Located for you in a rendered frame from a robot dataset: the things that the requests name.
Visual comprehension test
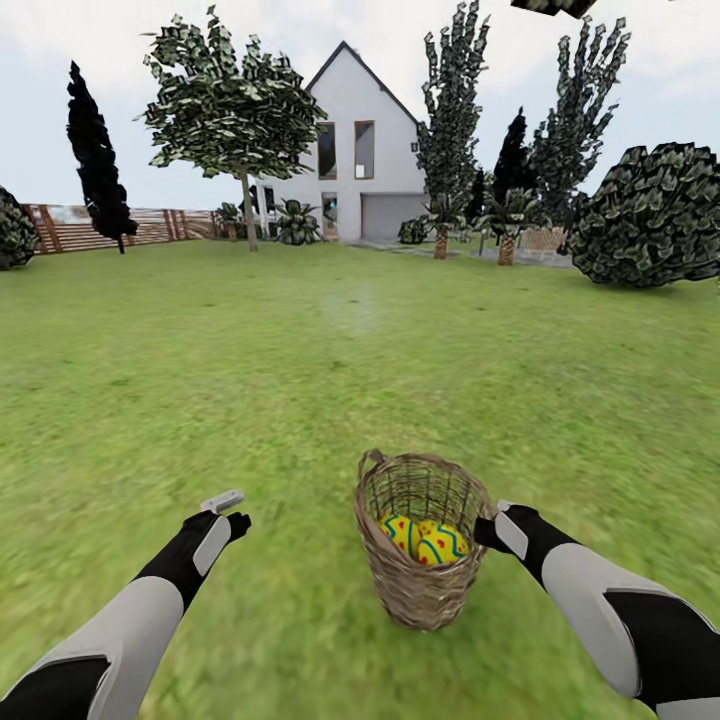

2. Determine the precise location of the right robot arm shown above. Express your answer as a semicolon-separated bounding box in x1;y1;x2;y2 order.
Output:
474;500;720;720

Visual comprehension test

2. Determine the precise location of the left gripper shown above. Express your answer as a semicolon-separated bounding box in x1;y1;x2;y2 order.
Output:
227;511;251;543

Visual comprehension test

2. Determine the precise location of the easter egg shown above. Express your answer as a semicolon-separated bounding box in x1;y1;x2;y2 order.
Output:
416;519;439;535
377;511;426;559
416;523;470;565

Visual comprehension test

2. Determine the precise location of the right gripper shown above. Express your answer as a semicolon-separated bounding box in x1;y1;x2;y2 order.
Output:
474;518;512;554

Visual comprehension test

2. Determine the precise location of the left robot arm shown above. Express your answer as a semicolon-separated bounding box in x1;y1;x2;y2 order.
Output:
0;489;251;720

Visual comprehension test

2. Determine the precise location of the wicker basket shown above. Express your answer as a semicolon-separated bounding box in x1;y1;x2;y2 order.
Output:
353;450;498;632

